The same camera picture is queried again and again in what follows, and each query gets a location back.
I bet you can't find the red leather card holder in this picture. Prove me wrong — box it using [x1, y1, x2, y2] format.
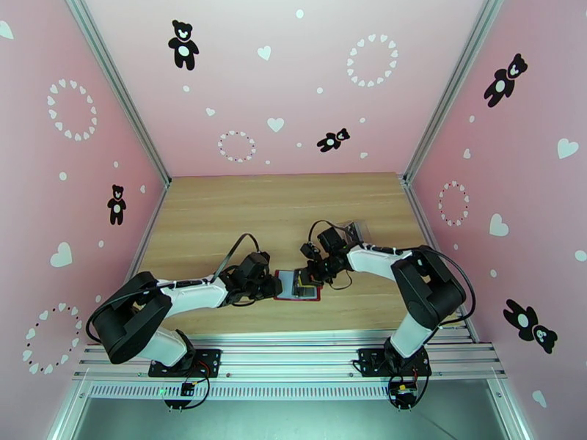
[273, 268, 322, 303]

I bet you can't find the black VIP credit card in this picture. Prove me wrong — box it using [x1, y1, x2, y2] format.
[293, 268, 318, 299]

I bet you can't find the clear plastic card box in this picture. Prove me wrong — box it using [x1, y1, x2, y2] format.
[337, 220, 369, 246]

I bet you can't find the perforated metal strip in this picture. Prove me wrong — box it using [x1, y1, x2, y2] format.
[89, 382, 395, 401]

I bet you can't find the left base power wiring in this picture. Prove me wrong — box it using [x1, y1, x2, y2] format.
[164, 376, 212, 412]

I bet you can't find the base power wiring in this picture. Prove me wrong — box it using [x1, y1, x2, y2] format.
[164, 376, 212, 412]
[387, 370, 430, 412]

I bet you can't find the right base power wiring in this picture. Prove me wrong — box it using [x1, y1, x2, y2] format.
[387, 370, 430, 412]

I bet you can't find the aluminium front frame rail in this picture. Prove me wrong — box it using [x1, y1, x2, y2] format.
[73, 331, 508, 385]

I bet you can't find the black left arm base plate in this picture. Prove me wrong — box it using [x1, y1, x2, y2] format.
[147, 348, 223, 378]

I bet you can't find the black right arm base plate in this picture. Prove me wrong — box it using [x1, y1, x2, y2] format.
[357, 348, 433, 379]

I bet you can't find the aluminium frame post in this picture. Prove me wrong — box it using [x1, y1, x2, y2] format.
[62, 0, 172, 190]
[402, 0, 510, 186]

